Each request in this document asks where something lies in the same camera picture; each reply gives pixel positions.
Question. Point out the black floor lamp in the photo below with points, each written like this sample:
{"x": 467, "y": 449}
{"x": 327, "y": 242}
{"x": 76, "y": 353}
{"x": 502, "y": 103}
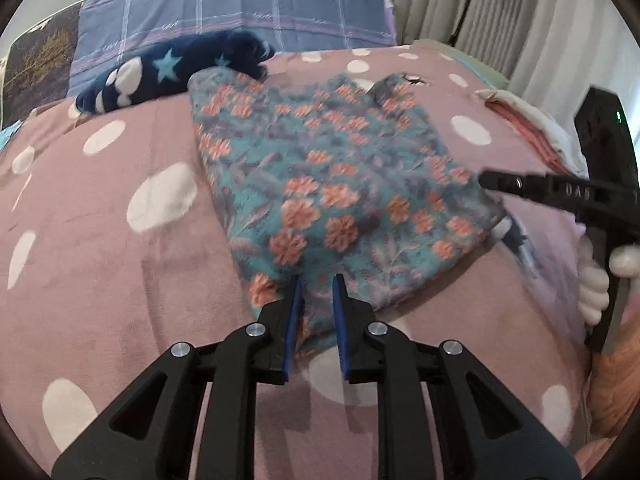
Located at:
{"x": 467, "y": 5}

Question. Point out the floral print shirt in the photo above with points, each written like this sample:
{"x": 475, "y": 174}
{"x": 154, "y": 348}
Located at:
{"x": 320, "y": 185}

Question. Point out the dark tree print pillow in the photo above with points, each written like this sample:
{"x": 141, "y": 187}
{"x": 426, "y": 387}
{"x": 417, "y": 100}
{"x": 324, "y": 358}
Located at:
{"x": 40, "y": 55}

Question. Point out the person's right forearm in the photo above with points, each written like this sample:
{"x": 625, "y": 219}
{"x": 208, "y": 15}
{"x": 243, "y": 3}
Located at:
{"x": 615, "y": 390}

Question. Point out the blue plaid headboard cloth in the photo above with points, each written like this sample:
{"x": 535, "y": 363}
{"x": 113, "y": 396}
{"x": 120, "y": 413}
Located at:
{"x": 225, "y": 10}

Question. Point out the light blue deer print quilt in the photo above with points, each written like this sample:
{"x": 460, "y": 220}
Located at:
{"x": 7, "y": 136}

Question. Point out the person's right hand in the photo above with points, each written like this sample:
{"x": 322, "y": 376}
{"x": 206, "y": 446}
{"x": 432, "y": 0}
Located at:
{"x": 594, "y": 285}

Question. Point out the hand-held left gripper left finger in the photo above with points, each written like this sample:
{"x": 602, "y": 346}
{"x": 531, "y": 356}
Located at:
{"x": 295, "y": 332}

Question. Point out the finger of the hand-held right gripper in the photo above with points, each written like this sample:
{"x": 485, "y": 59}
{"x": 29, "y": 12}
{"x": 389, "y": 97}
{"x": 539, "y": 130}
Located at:
{"x": 515, "y": 187}

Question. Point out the folded clothes stack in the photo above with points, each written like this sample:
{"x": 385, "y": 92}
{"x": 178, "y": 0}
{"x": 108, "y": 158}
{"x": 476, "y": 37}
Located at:
{"x": 530, "y": 130}

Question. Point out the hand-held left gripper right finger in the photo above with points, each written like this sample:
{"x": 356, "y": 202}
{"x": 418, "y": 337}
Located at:
{"x": 342, "y": 340}

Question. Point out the pale pleated curtain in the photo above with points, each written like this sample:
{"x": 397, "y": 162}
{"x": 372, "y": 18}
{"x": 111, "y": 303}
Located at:
{"x": 540, "y": 20}

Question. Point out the pink polka dot bedsheet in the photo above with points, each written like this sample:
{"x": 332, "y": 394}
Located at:
{"x": 100, "y": 260}

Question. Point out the navy star print plush blanket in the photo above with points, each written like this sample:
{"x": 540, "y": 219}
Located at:
{"x": 165, "y": 70}

